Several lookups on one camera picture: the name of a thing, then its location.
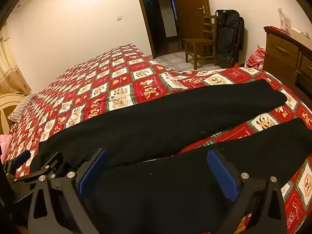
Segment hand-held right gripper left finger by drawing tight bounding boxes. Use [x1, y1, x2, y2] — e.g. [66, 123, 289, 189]
[27, 148, 109, 234]

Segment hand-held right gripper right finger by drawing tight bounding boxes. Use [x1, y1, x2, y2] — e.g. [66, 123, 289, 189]
[207, 149, 288, 234]

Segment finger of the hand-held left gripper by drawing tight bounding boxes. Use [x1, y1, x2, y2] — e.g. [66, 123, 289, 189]
[13, 152, 64, 184]
[12, 150, 32, 167]

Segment black pants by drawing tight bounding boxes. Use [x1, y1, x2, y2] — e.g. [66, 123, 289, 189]
[30, 79, 312, 234]

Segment striped pillow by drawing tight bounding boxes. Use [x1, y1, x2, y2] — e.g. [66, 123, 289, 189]
[7, 94, 37, 122]

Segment cream wooden bed headboard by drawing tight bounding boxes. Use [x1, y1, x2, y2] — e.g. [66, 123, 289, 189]
[0, 93, 27, 134]

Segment red patchwork printed blanket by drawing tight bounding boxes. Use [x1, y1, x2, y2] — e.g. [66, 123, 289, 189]
[5, 44, 312, 234]

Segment beige patterned curtain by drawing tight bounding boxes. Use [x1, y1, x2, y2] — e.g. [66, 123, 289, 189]
[0, 22, 32, 95]

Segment red checkered cloth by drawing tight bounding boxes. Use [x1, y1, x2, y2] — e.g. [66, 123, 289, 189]
[245, 45, 266, 70]

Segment wooden chair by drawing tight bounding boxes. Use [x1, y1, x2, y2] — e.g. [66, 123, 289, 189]
[183, 15, 218, 70]

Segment wooden dresser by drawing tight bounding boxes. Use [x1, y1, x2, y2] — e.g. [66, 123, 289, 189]
[262, 26, 312, 95]

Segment black travel bag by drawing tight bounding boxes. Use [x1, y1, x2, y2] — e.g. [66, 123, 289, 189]
[215, 9, 245, 64]

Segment brown wooden door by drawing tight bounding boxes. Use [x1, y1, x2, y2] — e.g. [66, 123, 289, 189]
[169, 0, 211, 51]

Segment white box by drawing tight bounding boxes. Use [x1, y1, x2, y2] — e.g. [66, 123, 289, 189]
[289, 28, 312, 40]

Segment white greeting card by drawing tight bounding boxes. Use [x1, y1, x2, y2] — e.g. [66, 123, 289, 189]
[277, 8, 292, 31]

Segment brown wooden door frame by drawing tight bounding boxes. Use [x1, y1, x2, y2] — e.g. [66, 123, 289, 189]
[134, 0, 157, 59]

